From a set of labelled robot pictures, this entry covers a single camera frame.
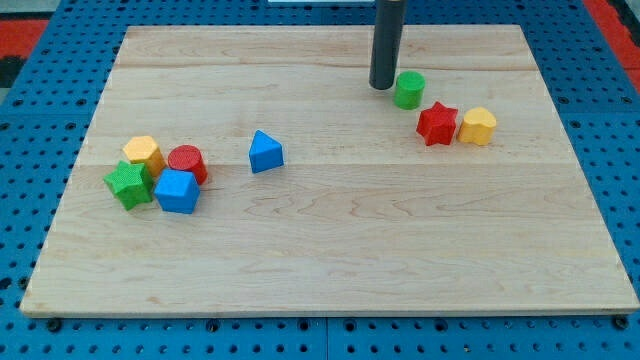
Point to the green star block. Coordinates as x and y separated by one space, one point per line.
130 183

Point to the blue pentagon block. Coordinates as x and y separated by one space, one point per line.
177 191

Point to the green cylinder block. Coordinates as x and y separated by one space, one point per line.
409 90

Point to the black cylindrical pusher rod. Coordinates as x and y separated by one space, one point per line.
388 28

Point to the blue triangle block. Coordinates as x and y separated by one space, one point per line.
265 153

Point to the yellow hexagon block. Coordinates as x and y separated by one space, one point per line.
145 150

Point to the yellow heart block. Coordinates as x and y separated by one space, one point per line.
477 127

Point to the red star block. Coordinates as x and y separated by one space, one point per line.
437 124

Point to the red cylinder block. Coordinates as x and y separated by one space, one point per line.
189 158

